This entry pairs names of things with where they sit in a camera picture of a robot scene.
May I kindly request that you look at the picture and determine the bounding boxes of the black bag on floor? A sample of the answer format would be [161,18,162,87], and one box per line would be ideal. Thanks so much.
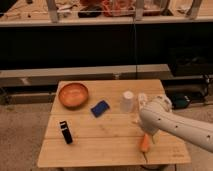
[170,94,190,109]

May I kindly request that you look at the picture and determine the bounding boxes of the orange pepper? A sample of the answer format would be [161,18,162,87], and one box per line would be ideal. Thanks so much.
[140,134,150,153]

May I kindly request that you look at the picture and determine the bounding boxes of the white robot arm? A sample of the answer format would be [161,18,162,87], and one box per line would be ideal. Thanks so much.
[139,95,213,153]

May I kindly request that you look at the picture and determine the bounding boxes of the white upside-down cup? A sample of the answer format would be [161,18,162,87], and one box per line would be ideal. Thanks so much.
[120,91,134,113]

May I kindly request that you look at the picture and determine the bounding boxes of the white plastic bottle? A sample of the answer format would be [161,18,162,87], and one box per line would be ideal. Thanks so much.
[138,93,148,111]

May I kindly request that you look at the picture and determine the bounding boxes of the long wooden bench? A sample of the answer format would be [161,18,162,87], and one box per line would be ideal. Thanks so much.
[0,64,170,87]

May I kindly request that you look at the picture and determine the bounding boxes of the black hanging cable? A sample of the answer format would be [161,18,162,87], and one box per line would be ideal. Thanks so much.
[132,13,139,80]

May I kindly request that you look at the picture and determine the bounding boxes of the wooden folding table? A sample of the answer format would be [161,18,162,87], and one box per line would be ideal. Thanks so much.
[38,79,191,168]

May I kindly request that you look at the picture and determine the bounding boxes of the orange ceramic bowl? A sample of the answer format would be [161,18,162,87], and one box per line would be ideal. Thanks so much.
[58,83,89,108]

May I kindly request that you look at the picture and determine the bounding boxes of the blue sponge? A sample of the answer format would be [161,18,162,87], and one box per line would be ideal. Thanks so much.
[91,100,110,117]

